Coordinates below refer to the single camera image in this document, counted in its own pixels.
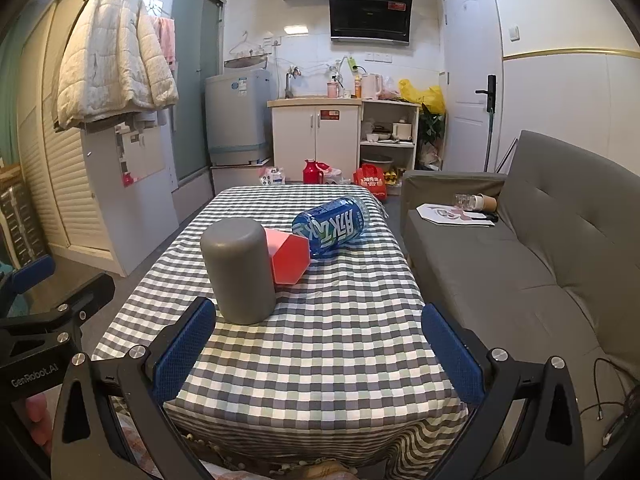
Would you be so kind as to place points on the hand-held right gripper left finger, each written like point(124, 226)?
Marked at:
point(182, 352)

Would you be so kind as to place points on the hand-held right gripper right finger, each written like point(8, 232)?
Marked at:
point(452, 360)

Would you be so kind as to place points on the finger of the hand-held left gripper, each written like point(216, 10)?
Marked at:
point(32, 274)
point(85, 292)

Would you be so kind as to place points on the grey cup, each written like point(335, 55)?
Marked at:
point(237, 270)

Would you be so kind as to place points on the red hexagonal cup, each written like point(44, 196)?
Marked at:
point(291, 260)

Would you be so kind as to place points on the clear plastic cup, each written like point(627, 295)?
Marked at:
point(465, 202)

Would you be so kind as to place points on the brown paper cup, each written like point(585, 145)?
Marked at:
point(486, 202)

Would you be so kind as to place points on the person's left hand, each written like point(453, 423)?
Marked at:
point(39, 410)

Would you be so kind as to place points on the dark ribbed suitcase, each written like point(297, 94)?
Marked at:
point(20, 225)

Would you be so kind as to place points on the louvred wardrobe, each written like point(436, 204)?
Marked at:
point(55, 200)

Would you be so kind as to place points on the white cabinet with papers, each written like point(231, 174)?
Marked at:
point(140, 210)

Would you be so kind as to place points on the grey sofa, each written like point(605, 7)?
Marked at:
point(540, 270)

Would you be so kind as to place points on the grey checkered tablecloth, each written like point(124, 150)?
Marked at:
point(310, 355)

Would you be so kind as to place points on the white printed paper fan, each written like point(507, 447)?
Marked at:
point(440, 214)

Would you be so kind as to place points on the blue drink bottle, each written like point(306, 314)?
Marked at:
point(330, 225)

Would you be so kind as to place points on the red shopping bag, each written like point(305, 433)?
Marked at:
point(372, 182)

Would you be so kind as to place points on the printed packet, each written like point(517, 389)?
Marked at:
point(271, 176)

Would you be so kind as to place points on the white open shelf unit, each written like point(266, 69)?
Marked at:
point(387, 152)

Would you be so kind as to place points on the red thermos jug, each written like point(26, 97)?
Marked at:
point(312, 172)

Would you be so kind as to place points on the white padded jacket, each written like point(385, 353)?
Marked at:
point(115, 60)

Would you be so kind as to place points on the green plant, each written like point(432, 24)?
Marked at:
point(431, 127)

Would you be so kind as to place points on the frosted glass door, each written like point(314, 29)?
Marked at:
point(192, 85)

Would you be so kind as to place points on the grey washing machine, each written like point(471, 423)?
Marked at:
point(237, 115)

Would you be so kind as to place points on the white sink cabinet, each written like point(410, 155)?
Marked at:
point(300, 135)

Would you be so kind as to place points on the pink cloth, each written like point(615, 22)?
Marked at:
point(166, 40)

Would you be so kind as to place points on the yellow plastic bag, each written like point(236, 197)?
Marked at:
point(425, 95)

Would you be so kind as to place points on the white electric kettle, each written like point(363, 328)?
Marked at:
point(371, 87)

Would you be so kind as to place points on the orange bottle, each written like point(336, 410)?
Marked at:
point(358, 89)

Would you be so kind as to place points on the metal faucet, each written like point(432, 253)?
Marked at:
point(290, 80)

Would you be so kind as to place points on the pink bottle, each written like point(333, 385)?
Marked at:
point(333, 90)

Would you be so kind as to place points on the white door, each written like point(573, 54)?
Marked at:
point(467, 60)

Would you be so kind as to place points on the black range hood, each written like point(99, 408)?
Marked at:
point(370, 10)

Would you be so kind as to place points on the wall outlet strip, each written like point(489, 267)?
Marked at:
point(378, 56)

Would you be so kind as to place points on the white light switch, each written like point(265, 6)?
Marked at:
point(513, 33)

